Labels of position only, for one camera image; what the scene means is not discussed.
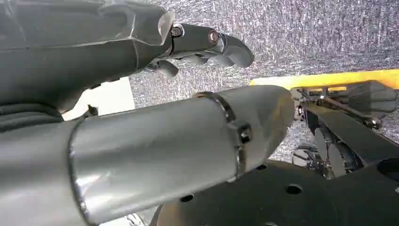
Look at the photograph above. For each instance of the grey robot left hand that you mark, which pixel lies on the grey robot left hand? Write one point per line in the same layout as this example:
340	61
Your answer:
131	146

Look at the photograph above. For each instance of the white flat panel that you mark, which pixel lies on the white flat panel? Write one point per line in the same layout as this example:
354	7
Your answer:
106	99

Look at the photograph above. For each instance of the black robot foot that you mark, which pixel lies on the black robot foot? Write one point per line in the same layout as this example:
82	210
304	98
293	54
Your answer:
280	199

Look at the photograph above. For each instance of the yellow floor tape strip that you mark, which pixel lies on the yellow floor tape strip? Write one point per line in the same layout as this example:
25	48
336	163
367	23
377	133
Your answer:
330	78

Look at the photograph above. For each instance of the black robot leg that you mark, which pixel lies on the black robot leg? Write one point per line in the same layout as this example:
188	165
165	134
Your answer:
358	134

